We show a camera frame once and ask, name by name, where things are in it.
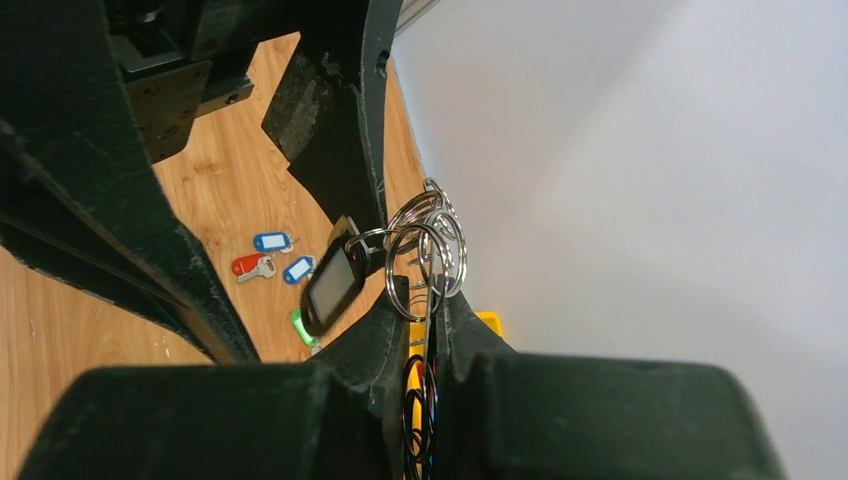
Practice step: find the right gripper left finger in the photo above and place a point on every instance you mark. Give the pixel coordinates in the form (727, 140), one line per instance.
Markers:
(336, 415)

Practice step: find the green key tag with key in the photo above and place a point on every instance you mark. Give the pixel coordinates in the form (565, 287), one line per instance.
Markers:
(309, 340)

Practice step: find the black key tag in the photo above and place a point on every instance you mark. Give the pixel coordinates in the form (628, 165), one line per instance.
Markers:
(338, 279)

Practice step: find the red head key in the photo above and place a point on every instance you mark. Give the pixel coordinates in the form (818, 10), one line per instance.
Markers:
(257, 265)

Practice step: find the metal key organizer blue handle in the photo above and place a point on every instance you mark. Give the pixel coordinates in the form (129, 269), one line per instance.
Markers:
(426, 234)

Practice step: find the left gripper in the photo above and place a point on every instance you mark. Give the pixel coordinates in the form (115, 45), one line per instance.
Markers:
(87, 105)

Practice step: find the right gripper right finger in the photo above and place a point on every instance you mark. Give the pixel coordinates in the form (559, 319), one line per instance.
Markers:
(502, 414)

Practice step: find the blue key tag left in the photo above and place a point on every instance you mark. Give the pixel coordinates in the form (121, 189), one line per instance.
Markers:
(299, 269)

